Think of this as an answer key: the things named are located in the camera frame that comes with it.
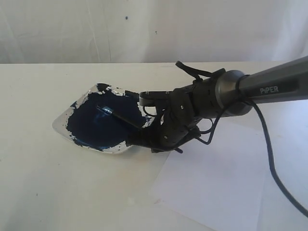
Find white paper sheet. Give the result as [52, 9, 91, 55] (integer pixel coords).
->
[149, 113, 308, 231]

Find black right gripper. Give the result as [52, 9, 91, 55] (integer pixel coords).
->
[127, 81, 219, 154]

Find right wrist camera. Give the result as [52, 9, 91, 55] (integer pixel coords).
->
[139, 91, 171, 117]

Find black paintbrush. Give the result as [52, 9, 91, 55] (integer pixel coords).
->
[96, 105, 141, 129]

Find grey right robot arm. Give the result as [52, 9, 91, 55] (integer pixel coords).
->
[126, 57, 308, 153]

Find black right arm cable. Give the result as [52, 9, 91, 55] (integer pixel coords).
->
[175, 60, 308, 217]

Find white tray with blue paint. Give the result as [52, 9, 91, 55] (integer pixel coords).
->
[52, 83, 154, 154]

